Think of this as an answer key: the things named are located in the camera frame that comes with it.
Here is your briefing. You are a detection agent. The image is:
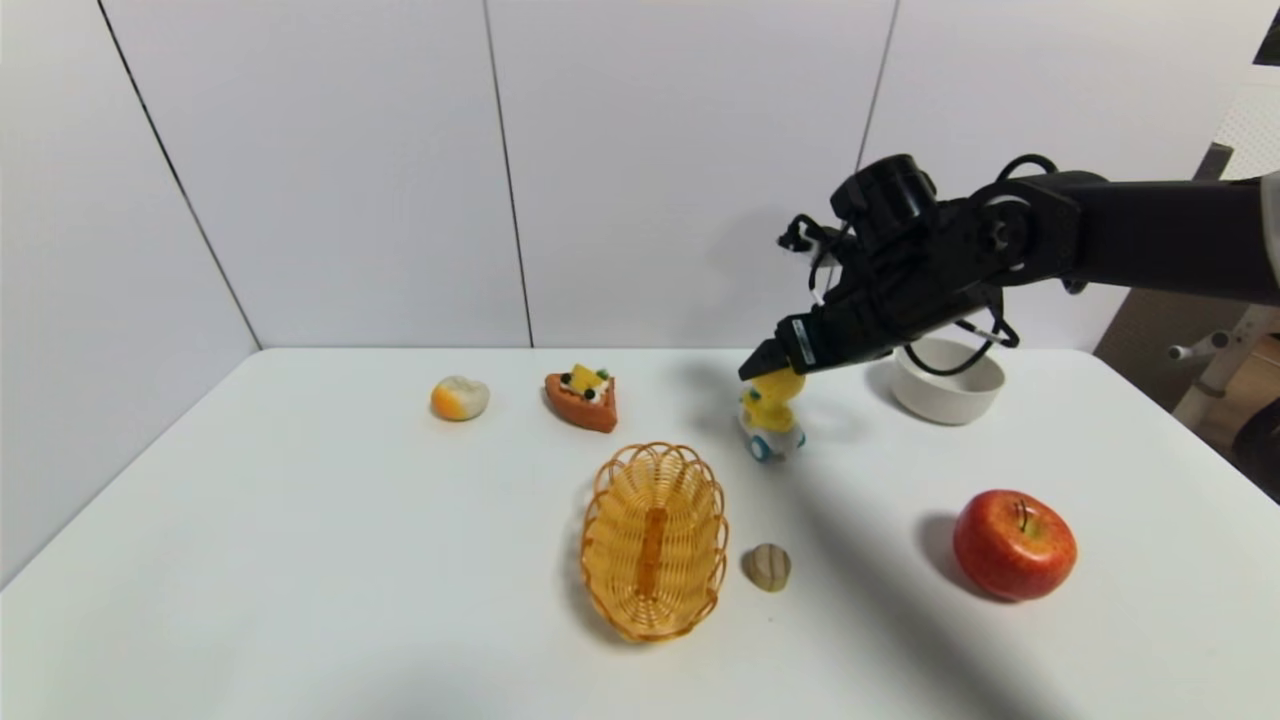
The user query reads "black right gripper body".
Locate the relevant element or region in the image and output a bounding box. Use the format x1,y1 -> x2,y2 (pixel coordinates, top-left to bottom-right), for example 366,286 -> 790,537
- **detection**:
775,289 -> 905,376

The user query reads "yellow duck toy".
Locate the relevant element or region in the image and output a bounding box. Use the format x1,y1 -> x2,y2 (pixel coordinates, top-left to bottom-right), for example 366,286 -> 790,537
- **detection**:
738,368 -> 808,464

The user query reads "white ceramic bowl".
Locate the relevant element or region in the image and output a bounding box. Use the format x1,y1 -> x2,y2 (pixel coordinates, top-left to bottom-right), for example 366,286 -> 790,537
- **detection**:
889,337 -> 1006,426

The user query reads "brown toy cake slice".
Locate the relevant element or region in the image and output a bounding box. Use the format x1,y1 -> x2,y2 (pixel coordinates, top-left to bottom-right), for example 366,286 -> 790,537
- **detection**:
544,364 -> 619,434

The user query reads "tan walnut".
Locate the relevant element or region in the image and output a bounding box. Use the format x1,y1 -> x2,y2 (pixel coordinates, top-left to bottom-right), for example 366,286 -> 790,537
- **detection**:
742,543 -> 792,593

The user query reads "orange woven plastic basket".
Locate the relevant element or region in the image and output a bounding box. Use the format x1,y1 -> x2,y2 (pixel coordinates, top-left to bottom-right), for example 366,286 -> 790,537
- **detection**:
580,442 -> 729,643

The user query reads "red apple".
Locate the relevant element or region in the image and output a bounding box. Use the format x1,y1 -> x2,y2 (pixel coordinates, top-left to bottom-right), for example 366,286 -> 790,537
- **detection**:
952,489 -> 1079,603

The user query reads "orange and white bun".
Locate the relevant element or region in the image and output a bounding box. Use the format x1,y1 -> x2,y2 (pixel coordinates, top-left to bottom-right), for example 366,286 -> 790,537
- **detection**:
431,376 -> 491,422

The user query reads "dark wheel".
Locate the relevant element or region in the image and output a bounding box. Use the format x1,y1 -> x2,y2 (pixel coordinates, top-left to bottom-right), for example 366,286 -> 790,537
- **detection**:
1232,398 -> 1280,501

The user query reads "black round wrist camera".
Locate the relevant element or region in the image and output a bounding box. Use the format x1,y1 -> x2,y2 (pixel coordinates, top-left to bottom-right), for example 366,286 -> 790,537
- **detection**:
830,153 -> 941,253

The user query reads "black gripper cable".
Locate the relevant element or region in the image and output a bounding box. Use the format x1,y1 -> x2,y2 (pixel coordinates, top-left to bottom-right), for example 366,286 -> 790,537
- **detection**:
898,290 -> 1022,378

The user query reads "white metal stand frame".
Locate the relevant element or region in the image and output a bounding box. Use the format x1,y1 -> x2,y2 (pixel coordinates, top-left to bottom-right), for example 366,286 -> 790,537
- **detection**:
1168,303 -> 1280,429

